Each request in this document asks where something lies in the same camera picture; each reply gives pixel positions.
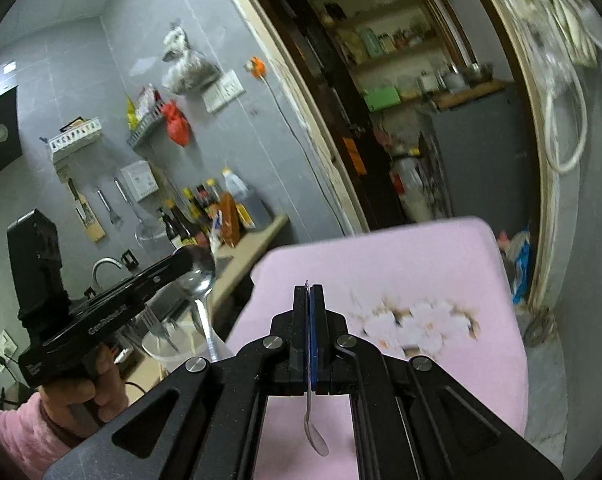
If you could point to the white wall outlet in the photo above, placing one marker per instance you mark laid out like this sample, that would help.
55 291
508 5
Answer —
2 351

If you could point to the orange wall hook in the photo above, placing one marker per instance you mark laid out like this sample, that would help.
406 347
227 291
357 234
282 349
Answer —
256 66

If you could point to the clear bag of dried goods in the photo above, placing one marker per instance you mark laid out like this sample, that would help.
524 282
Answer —
188 70

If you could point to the metal mesh strainer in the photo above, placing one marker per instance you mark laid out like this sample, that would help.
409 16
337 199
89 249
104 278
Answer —
151 232

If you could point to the pink floral tablecloth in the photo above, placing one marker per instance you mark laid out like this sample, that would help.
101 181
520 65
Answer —
381 270

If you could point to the orange sauce packet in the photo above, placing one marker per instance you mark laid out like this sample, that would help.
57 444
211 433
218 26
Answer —
228 220

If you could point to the clear plastic container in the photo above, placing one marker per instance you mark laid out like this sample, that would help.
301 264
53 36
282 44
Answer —
181 347

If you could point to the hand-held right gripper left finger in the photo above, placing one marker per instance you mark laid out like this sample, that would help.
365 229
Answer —
301 345

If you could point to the person's left hand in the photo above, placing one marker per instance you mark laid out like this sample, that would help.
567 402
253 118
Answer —
66 395

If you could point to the metal pots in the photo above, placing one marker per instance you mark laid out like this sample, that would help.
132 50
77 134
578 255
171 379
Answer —
468 74

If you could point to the clear plastic jug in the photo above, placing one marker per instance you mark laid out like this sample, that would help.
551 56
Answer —
411 190

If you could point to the dark bottle with yellow label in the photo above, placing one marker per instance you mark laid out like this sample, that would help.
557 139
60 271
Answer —
191 210

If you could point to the metal faucet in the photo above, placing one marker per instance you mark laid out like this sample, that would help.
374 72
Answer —
106 262

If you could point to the wooden cutting board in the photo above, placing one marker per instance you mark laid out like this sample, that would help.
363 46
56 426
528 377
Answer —
471 94

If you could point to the black wall outlet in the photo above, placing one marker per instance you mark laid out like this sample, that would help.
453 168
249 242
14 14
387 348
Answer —
130 257

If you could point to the grey wall shelf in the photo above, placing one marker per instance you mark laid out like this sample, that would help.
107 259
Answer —
148 130

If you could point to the white wall switch panel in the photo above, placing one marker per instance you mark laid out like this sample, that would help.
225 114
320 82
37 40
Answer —
223 91

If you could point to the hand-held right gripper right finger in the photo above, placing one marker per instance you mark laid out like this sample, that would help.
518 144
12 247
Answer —
317 345

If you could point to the yellow snack packet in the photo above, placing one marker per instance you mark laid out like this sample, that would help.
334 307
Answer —
132 112

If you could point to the red capped sauce bottle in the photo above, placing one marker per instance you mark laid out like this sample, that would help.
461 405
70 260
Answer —
203 197

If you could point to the clear hanging plastic bag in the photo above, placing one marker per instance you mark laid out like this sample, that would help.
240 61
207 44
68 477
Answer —
553 60

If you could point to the person's left forearm pink sleeve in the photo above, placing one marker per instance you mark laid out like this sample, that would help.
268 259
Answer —
16 435

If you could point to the wooden knife holder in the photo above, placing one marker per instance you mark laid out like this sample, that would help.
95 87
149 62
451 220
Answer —
88 215

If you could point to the blue and white bag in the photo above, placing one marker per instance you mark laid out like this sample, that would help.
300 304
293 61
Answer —
521 265

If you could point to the green box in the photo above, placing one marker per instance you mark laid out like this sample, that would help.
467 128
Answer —
381 98

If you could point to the wooden door frame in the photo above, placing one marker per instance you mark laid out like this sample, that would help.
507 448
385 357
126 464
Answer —
301 95

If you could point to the wooden shelf unit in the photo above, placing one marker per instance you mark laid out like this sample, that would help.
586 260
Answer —
381 25

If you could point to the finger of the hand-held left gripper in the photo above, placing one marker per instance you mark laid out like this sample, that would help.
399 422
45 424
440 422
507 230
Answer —
168 267

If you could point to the dark bottle with white label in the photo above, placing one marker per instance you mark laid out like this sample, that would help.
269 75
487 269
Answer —
173 230

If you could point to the large metal spoon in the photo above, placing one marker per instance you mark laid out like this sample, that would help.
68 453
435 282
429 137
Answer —
203 270

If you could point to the yellow capped sauce bottle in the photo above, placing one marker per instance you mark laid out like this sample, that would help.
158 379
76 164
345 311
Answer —
213 190

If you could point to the hanging metal spatula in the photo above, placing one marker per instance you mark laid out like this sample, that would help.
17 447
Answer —
110 210

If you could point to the metal fork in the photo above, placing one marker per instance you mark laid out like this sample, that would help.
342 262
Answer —
163 330

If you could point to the red plastic bag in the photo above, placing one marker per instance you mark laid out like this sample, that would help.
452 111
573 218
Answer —
177 125

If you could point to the large jug of dark liquid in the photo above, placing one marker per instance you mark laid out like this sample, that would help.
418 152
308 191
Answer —
246 200

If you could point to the grey cabinet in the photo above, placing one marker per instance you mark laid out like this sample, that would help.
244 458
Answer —
476 160

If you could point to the white wall shelf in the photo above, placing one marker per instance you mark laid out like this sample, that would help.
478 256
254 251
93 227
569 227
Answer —
73 137

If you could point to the white wall box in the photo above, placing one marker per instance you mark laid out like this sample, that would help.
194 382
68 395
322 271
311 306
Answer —
138 180

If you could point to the small metal spoon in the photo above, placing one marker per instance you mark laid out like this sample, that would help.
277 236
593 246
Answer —
317 435

